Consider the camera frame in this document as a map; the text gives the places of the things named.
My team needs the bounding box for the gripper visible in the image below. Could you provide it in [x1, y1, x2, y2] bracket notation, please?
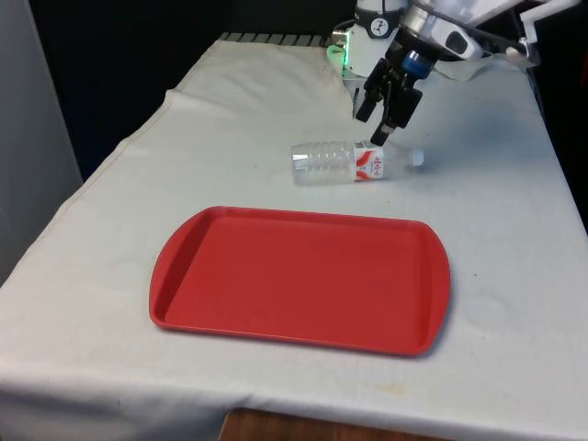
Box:
[353, 40, 435, 148]

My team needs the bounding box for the clear plastic bottle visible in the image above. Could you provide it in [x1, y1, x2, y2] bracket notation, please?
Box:
[289, 140, 426, 187]

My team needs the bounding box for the red tray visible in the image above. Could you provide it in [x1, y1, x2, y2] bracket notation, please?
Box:
[148, 205, 451, 359]

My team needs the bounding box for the pale grey locker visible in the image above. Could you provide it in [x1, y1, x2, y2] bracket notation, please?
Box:
[0, 0, 85, 287]

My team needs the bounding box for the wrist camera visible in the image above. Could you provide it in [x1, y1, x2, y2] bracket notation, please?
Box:
[438, 20, 486, 62]

